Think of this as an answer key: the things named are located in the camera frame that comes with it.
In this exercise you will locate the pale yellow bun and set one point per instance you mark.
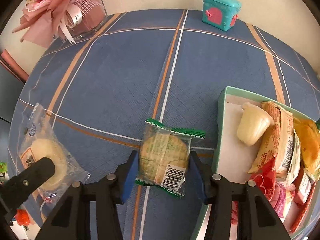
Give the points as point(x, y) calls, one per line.
point(253, 124)

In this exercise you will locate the clear acrylic bouquet box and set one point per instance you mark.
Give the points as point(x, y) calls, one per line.
point(94, 15)

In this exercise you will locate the teal-rimmed white tray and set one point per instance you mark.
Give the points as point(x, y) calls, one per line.
point(232, 158)

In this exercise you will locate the red heart snack pack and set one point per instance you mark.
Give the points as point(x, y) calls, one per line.
point(265, 178)

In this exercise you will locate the dark red biscuit pack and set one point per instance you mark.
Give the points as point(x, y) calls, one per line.
point(303, 187)

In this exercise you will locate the blue plaid tablecloth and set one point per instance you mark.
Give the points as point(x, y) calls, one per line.
point(163, 63)

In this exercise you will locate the white bun clear wrapper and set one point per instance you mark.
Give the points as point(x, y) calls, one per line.
point(41, 146)

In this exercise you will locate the pink rose bouquet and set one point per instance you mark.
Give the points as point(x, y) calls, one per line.
point(47, 19)

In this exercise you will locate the green biscuit pack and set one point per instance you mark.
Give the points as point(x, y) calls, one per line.
point(318, 124)

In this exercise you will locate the tan red-printed snack pack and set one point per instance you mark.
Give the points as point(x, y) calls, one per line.
point(277, 142)

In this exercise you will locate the orange cake wrapper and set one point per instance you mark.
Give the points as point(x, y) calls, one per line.
point(308, 133)

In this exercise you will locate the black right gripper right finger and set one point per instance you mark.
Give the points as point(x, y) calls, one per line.
point(231, 208)

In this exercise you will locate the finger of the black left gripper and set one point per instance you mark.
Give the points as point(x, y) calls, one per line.
point(17, 189)

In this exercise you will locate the teal toy box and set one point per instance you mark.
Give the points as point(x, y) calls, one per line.
point(221, 14)

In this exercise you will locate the red gold-patterned snack bar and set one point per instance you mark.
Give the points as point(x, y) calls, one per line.
point(303, 210)

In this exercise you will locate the round cookie green-edged wrapper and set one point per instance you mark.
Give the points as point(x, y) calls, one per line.
point(164, 156)

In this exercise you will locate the pink swiss roll pack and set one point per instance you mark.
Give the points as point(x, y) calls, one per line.
point(282, 199)

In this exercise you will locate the cream white snack pack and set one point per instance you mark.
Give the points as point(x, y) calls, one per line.
point(294, 166)

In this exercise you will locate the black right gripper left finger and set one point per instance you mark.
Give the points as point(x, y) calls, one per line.
point(70, 218)

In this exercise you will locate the dark blue-grey cabinet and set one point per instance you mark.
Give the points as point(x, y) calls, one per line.
point(13, 78)

